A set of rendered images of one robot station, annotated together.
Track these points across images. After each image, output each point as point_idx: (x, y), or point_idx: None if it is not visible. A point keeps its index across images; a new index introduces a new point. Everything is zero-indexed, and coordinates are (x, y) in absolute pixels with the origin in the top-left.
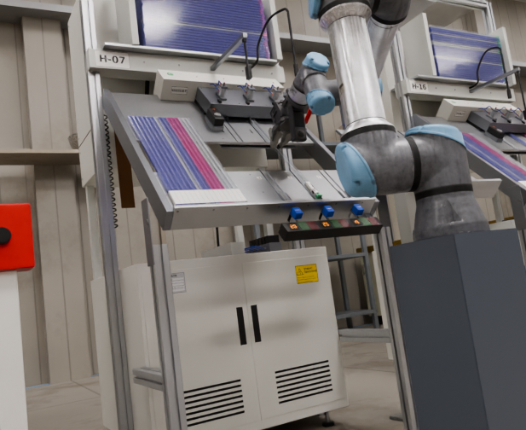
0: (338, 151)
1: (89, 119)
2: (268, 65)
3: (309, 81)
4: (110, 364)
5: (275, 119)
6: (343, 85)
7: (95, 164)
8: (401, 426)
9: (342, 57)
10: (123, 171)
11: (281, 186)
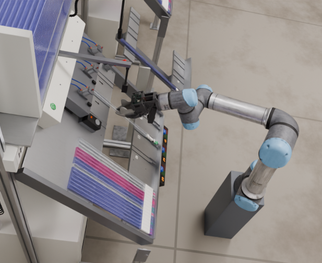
0: (249, 204)
1: (2, 193)
2: None
3: (191, 116)
4: None
5: (135, 109)
6: (262, 184)
7: (12, 213)
8: (123, 163)
9: (267, 178)
10: None
11: (143, 151)
